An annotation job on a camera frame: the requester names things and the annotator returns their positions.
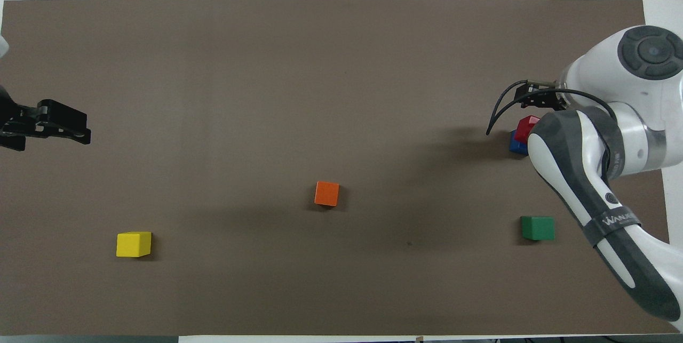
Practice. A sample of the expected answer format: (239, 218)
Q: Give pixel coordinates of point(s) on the brown paper mat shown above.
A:
(341, 92)

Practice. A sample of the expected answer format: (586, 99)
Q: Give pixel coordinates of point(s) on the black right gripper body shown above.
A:
(541, 96)

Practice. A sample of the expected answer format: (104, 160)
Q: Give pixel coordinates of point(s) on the orange wooden block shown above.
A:
(326, 194)

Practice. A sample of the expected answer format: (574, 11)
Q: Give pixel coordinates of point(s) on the yellow wooden block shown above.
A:
(133, 245)

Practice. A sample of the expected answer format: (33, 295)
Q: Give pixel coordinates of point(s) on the blue wooden block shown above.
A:
(516, 146)

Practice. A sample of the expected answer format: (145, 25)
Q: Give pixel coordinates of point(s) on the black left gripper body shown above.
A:
(16, 121)

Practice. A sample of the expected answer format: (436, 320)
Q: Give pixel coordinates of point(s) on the green wooden block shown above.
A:
(538, 229)

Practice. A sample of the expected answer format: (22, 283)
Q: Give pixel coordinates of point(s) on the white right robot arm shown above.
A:
(597, 172)

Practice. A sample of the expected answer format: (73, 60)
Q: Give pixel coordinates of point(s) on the red wooden block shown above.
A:
(525, 128)

